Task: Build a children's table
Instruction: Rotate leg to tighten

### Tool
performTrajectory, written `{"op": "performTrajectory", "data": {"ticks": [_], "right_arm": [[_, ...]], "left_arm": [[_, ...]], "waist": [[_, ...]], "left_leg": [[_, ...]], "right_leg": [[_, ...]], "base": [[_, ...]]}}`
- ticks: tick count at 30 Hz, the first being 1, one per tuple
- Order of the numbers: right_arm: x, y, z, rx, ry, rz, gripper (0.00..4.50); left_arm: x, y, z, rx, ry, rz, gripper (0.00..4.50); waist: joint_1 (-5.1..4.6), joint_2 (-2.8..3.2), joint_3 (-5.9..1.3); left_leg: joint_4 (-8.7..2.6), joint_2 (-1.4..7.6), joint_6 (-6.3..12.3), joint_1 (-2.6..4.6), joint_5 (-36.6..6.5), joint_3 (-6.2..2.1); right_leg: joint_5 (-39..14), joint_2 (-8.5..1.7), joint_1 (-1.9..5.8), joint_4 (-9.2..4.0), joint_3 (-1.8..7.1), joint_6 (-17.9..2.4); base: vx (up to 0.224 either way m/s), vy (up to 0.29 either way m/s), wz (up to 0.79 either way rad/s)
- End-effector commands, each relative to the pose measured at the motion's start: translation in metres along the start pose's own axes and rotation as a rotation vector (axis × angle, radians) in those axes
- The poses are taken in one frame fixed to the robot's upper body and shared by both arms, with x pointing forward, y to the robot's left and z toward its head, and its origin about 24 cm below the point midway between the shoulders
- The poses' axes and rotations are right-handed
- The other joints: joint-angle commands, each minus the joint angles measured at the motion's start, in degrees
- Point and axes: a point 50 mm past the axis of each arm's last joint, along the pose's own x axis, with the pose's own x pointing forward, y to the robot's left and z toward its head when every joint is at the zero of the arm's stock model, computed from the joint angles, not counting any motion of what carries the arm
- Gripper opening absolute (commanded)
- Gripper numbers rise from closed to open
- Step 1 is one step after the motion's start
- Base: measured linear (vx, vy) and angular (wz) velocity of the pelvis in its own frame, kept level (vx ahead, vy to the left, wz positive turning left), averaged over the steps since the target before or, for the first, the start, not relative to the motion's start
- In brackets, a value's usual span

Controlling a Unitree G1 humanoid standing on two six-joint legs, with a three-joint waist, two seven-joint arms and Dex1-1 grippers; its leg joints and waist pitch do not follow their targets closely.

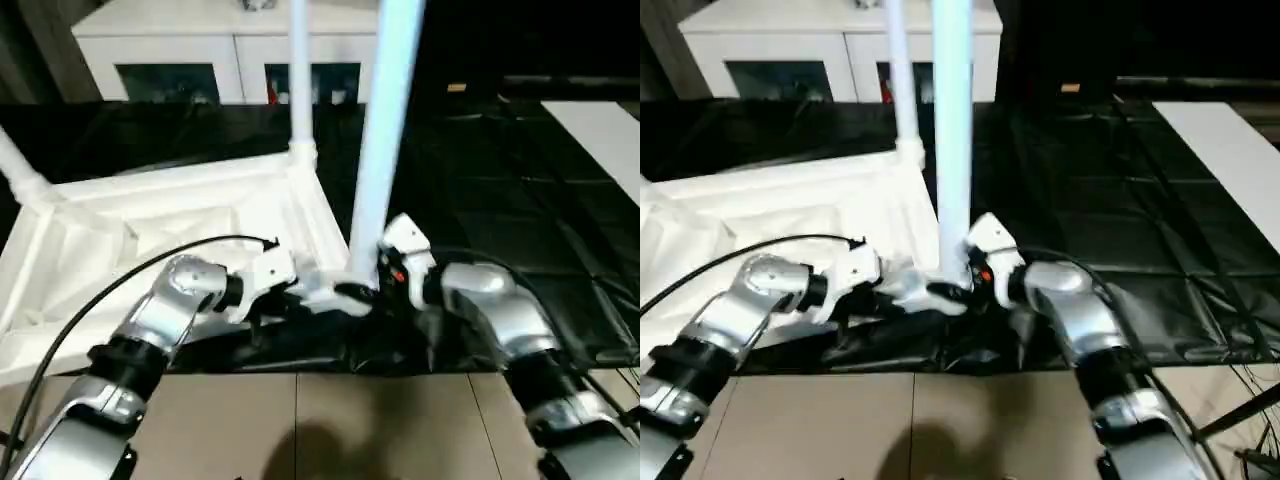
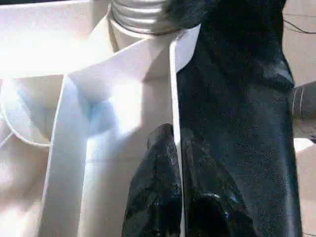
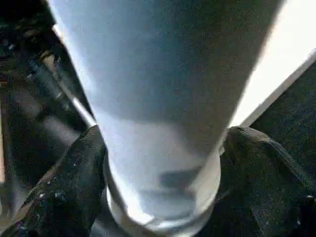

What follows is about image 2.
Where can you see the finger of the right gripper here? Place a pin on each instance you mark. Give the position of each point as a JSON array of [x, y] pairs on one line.
[[187, 12]]

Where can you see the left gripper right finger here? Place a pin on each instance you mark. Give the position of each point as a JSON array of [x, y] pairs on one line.
[[212, 209]]

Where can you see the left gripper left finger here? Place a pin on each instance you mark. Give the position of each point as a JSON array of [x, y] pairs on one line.
[[158, 185]]

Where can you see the white plastic table leg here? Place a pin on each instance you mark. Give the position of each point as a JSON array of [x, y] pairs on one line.
[[138, 17]]

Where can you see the white plastic table top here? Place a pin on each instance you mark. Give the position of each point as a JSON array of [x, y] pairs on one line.
[[86, 123]]

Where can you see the black mat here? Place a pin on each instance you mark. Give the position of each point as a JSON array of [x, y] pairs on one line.
[[234, 98]]

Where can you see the grey robot leg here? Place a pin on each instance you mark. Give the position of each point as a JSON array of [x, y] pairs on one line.
[[304, 101]]

